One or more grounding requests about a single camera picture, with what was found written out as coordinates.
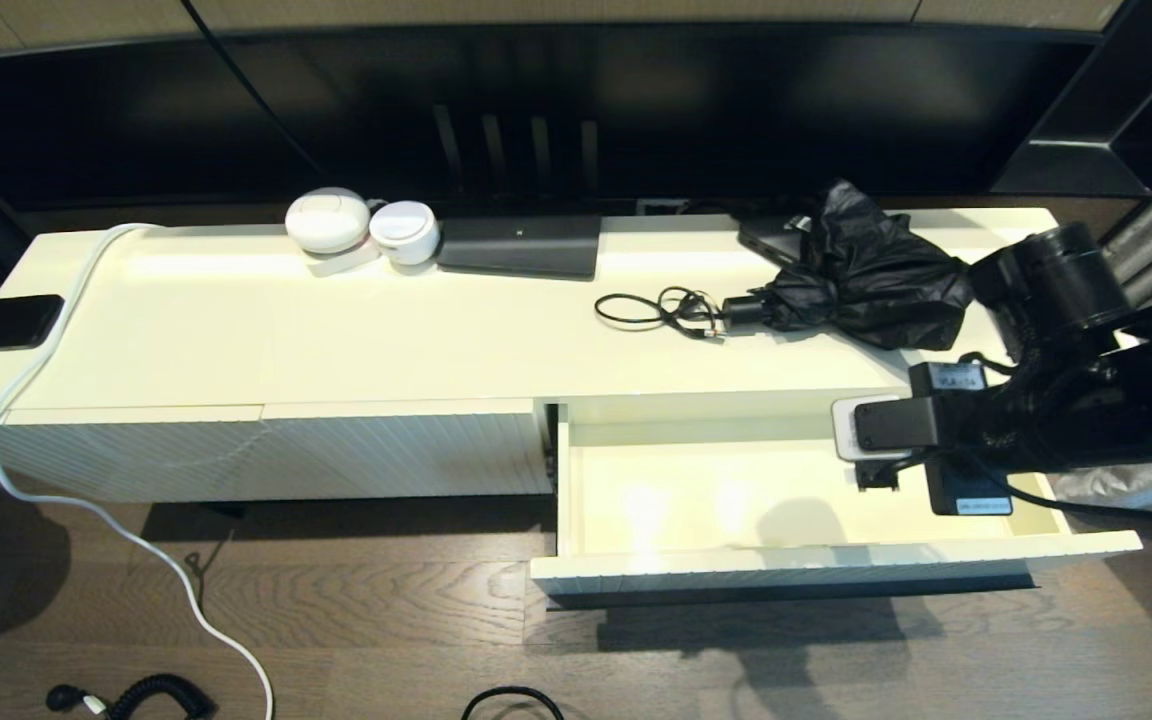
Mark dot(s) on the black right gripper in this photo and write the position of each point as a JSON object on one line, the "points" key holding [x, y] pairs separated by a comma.
{"points": [[966, 430]]}

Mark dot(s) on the white ribbed drawer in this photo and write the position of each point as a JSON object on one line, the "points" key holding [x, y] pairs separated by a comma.
{"points": [[696, 500]]}

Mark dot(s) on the black umbrella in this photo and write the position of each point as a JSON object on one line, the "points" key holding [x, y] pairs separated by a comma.
{"points": [[866, 270]]}

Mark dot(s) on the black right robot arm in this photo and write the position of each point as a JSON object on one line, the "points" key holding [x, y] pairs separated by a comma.
{"points": [[1106, 400]]}

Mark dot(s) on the white TV cabinet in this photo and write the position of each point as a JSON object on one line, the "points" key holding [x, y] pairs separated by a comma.
{"points": [[336, 340]]}

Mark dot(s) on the small black box white label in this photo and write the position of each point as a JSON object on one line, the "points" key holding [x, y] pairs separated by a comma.
{"points": [[764, 240]]}

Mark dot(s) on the black television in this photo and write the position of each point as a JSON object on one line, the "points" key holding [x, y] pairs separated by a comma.
{"points": [[736, 100]]}

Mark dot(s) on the flat black rectangular box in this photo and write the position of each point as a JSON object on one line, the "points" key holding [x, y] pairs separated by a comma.
{"points": [[519, 248]]}

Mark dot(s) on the black shelf unit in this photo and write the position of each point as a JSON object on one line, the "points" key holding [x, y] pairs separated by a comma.
{"points": [[1136, 100]]}

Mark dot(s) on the small white round device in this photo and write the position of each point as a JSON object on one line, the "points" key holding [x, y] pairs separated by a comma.
{"points": [[404, 230]]}

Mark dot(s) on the large white round device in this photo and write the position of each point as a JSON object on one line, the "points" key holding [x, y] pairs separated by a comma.
{"points": [[328, 220]]}

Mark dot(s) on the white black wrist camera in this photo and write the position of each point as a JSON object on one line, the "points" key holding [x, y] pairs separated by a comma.
{"points": [[881, 425]]}

